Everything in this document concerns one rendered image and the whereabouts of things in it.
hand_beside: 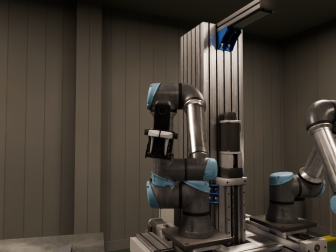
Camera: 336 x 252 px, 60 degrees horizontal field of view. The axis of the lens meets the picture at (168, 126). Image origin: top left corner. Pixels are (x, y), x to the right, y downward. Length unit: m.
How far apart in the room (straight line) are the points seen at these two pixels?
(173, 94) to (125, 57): 2.90
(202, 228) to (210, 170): 0.35
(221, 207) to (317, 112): 0.60
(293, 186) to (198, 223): 0.54
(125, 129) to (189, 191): 2.79
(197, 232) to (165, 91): 0.59
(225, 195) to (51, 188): 2.72
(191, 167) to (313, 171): 0.75
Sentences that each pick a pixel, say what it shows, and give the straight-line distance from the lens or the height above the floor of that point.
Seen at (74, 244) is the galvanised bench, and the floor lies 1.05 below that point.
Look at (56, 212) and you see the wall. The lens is 3.88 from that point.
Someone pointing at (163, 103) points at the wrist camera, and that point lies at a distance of 0.81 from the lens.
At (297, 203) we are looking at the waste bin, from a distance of 4.86.
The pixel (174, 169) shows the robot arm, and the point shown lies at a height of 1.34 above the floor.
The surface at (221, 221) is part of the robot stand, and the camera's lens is 1.48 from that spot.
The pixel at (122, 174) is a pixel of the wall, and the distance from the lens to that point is 3.95.
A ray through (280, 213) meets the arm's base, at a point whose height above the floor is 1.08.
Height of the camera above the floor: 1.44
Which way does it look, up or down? 2 degrees up
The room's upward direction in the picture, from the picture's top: straight up
